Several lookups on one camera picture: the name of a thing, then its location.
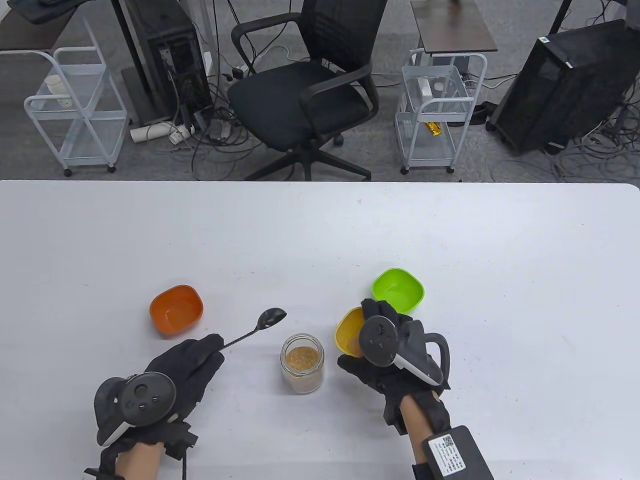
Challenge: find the person's left hand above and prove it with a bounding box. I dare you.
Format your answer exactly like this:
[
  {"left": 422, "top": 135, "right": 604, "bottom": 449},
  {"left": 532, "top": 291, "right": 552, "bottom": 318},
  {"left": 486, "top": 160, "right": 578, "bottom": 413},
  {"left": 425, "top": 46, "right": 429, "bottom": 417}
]
[{"left": 97, "top": 333, "right": 226, "bottom": 458}]

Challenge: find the person's right hand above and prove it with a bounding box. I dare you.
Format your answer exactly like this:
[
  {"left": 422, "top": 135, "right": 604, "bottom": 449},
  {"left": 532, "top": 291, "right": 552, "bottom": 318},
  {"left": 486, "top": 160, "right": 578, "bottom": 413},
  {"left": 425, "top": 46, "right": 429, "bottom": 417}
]
[{"left": 337, "top": 298, "right": 451, "bottom": 426}]

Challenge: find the green plastic dish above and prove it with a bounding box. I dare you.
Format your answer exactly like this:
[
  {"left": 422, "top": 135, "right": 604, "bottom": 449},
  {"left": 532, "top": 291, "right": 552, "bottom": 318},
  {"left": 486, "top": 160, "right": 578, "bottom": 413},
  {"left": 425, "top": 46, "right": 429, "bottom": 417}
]
[{"left": 372, "top": 268, "right": 425, "bottom": 316}]

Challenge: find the yellow plastic dish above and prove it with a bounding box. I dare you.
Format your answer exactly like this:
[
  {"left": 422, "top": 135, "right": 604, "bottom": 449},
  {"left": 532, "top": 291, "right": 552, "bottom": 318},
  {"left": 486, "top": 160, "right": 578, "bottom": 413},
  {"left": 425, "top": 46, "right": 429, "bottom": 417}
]
[{"left": 335, "top": 307, "right": 368, "bottom": 358}]

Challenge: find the orange plastic dish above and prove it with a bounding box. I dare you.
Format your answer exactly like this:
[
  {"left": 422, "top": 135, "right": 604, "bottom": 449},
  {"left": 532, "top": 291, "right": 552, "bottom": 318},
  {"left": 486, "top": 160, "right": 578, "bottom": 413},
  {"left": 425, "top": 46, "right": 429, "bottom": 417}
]
[{"left": 149, "top": 284, "right": 204, "bottom": 339}]

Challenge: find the black spoon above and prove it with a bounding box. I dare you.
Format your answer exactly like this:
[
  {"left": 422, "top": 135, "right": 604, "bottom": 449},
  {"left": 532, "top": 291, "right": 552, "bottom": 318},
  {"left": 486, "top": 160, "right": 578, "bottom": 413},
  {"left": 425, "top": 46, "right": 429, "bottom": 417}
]
[{"left": 220, "top": 307, "right": 288, "bottom": 351}]

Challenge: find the clear glass jar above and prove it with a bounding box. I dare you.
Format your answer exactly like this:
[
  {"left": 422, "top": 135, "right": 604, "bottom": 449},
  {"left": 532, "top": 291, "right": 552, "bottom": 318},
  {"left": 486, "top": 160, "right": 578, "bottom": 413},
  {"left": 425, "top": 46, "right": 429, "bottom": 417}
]
[{"left": 280, "top": 333, "right": 325, "bottom": 395}]

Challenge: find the person's right forearm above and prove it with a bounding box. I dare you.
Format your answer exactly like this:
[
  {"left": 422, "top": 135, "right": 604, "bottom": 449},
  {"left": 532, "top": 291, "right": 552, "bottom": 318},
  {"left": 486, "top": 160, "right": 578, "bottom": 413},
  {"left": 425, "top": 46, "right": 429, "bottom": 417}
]
[{"left": 382, "top": 392, "right": 453, "bottom": 480}]

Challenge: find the grey motion controller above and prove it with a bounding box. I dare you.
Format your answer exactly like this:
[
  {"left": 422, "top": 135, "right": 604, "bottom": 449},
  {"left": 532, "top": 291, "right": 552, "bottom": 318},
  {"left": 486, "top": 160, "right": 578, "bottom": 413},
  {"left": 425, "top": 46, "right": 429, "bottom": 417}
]
[
  {"left": 358, "top": 316, "right": 451, "bottom": 387},
  {"left": 94, "top": 372, "right": 177, "bottom": 447}
]

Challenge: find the black wrist sensor box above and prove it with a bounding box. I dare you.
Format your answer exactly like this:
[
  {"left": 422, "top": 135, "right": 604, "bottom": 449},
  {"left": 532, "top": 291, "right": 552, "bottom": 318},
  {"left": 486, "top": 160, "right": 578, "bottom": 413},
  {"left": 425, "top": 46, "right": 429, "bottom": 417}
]
[{"left": 421, "top": 425, "right": 496, "bottom": 480}]

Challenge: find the black office chair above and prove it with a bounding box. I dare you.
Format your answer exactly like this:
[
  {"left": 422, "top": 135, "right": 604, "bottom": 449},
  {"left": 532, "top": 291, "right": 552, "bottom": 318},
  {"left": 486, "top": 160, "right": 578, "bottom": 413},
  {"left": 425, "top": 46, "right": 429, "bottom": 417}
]
[{"left": 227, "top": 0, "right": 389, "bottom": 182}]

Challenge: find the white tube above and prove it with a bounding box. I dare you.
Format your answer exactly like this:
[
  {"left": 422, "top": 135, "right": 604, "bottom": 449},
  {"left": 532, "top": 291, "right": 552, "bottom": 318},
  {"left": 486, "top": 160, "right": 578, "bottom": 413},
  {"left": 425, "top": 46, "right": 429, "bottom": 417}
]
[{"left": 130, "top": 122, "right": 196, "bottom": 144}]

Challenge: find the black computer tower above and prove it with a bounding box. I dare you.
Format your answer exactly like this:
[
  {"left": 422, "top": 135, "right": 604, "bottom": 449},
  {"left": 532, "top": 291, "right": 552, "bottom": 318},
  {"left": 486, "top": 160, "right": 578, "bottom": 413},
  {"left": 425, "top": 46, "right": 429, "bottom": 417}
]
[
  {"left": 486, "top": 19, "right": 640, "bottom": 155},
  {"left": 120, "top": 0, "right": 213, "bottom": 126}
]

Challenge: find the small brown table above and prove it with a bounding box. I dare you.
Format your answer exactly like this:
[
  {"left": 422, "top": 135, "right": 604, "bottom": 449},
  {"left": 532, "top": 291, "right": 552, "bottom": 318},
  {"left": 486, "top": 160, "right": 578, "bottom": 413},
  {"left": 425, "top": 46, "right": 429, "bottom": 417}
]
[{"left": 411, "top": 0, "right": 499, "bottom": 55}]

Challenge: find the grey desk leg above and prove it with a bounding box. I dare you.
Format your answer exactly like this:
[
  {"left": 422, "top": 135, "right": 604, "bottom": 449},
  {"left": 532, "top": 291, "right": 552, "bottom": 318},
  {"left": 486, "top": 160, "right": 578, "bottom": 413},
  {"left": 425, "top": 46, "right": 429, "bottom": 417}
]
[{"left": 111, "top": 0, "right": 173, "bottom": 126}]

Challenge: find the dark desk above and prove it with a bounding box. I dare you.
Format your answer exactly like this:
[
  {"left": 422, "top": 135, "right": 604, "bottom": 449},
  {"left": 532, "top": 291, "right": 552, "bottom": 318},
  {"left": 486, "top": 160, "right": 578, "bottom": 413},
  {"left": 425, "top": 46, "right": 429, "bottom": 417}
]
[{"left": 0, "top": 0, "right": 118, "bottom": 52}]

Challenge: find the black bag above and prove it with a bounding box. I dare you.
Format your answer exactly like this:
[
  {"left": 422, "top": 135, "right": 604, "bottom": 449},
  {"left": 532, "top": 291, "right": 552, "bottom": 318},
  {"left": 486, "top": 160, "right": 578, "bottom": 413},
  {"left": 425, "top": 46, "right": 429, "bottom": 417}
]
[{"left": 10, "top": 0, "right": 101, "bottom": 24}]

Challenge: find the white wire utility cart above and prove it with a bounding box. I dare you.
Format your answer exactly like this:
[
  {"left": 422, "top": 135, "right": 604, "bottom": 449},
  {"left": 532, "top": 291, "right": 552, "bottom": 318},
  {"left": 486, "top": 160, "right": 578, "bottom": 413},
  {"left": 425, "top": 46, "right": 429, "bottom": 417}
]
[
  {"left": 394, "top": 48, "right": 488, "bottom": 175},
  {"left": 23, "top": 20, "right": 129, "bottom": 177}
]

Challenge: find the tangle of black cables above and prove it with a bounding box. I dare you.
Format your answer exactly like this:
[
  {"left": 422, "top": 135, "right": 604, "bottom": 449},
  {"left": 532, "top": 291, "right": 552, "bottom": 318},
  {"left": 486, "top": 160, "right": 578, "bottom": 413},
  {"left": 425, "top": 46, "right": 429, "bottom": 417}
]
[{"left": 170, "top": 70, "right": 271, "bottom": 181}]

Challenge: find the tangle of grey cables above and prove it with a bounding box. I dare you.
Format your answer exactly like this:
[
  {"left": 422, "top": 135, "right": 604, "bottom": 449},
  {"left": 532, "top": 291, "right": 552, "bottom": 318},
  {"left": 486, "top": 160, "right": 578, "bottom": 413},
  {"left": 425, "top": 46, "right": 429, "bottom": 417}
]
[{"left": 490, "top": 90, "right": 640, "bottom": 183}]

